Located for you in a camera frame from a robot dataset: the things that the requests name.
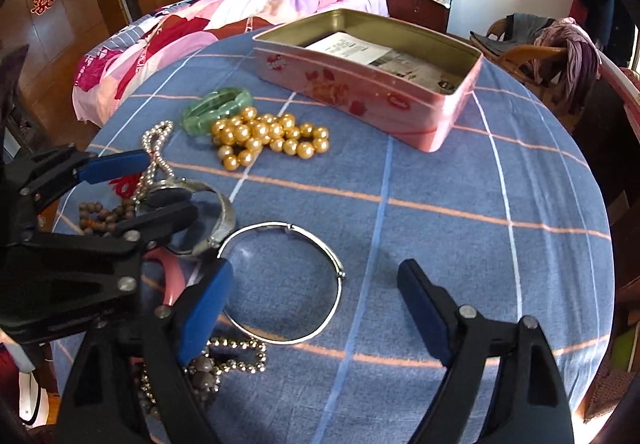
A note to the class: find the pink metal tin box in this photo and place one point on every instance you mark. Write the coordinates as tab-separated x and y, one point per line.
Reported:
419	117

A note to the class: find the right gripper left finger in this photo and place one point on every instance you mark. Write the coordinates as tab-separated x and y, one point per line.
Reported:
172	337

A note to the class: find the purple striped scarf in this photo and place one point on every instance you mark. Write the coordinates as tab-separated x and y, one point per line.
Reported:
578	74

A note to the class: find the red knot coin charm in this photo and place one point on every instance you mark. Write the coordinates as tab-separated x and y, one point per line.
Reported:
127	187

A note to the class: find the wicker chair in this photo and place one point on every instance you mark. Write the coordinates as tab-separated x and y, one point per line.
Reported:
518	63

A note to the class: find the bed with patchwork quilt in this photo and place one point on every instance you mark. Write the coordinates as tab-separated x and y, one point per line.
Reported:
111	71

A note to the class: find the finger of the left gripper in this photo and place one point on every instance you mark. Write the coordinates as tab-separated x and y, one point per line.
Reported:
134	236
49	175

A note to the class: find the dark hanging jacket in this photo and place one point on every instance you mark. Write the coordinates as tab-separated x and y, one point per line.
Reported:
603	20

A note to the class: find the blue plaid tablecloth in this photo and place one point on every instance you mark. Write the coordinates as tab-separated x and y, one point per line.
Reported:
506	216

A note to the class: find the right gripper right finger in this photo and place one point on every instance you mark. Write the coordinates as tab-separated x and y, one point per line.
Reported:
460	338

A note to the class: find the grey clothing on chair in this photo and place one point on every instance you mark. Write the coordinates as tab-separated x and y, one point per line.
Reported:
507	33

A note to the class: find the pink bangle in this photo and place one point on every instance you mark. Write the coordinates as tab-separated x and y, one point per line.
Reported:
174	279

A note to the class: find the wooden nightstand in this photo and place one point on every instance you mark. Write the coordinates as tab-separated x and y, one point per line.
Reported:
424	13

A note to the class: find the silver bangle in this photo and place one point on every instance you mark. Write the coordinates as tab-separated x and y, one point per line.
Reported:
287	283

